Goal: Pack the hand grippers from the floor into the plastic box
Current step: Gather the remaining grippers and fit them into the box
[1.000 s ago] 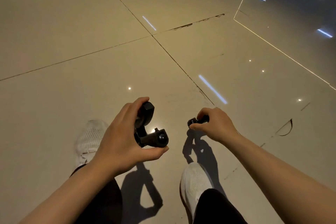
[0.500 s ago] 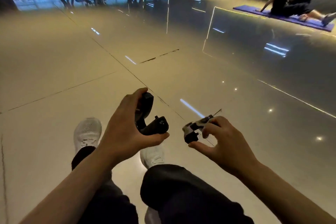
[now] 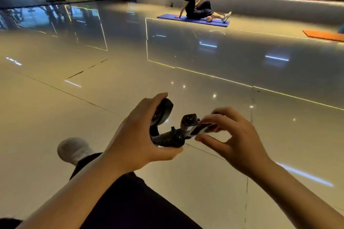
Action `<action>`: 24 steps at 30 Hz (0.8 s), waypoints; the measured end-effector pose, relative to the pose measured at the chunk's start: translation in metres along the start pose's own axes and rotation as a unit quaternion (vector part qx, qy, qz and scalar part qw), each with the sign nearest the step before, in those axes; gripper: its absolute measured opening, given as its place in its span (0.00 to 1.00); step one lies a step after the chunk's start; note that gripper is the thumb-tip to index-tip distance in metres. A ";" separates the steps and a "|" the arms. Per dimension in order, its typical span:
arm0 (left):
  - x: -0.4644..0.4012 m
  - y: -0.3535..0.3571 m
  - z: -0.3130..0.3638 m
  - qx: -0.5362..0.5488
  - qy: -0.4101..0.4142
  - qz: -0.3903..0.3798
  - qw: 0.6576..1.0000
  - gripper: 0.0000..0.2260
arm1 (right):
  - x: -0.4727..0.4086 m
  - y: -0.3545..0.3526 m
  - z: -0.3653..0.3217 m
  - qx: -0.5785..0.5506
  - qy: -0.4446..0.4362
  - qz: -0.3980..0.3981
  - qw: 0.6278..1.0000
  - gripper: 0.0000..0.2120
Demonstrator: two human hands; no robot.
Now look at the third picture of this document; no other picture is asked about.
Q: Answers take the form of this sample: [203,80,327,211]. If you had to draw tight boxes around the person's right hand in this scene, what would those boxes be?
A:
[195,107,274,178]

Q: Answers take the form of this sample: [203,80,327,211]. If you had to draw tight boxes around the purple exercise mat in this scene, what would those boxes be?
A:
[157,13,230,28]

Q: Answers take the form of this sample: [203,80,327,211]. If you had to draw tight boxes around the person's right forearm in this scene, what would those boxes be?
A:
[252,160,344,229]

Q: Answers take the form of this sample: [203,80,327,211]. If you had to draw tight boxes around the white left shoe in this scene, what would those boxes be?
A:
[57,137,95,166]

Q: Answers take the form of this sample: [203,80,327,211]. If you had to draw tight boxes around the orange exercise mat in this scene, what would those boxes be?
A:
[302,29,344,42]

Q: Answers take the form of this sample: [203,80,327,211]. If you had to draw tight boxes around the black trousers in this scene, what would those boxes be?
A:
[0,152,204,229]

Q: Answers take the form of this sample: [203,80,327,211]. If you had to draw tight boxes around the dark rubber floor mat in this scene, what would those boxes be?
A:
[0,0,95,9]

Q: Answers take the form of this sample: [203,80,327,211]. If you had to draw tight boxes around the person's left hand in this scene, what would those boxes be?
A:
[101,92,185,177]

